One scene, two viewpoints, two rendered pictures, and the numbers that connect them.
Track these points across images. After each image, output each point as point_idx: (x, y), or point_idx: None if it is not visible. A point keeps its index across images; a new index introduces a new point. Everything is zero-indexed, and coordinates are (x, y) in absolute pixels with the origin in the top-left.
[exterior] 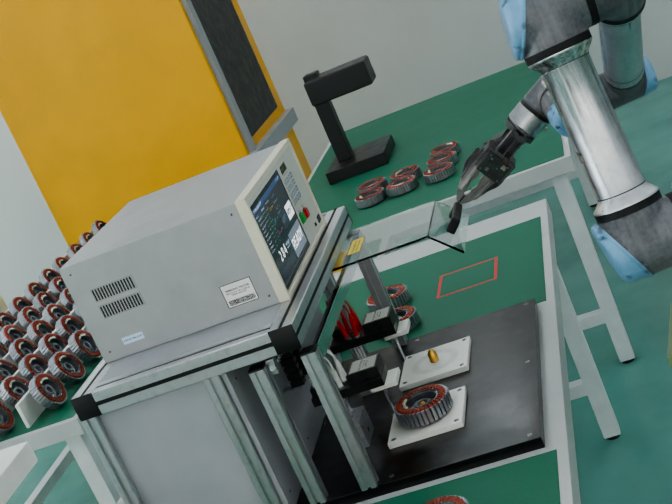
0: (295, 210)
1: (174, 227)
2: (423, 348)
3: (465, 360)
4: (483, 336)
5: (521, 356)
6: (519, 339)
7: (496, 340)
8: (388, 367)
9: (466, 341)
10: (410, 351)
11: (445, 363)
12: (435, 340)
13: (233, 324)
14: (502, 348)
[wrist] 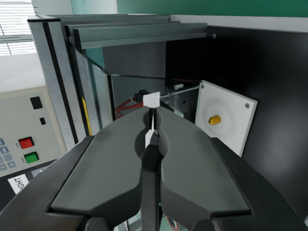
0: (21, 168)
1: None
2: (216, 65)
3: (238, 151)
4: (272, 106)
5: (289, 200)
6: (305, 165)
7: (281, 134)
8: (191, 74)
9: (248, 113)
10: (206, 59)
11: (223, 134)
12: (228, 57)
13: None
14: (279, 160)
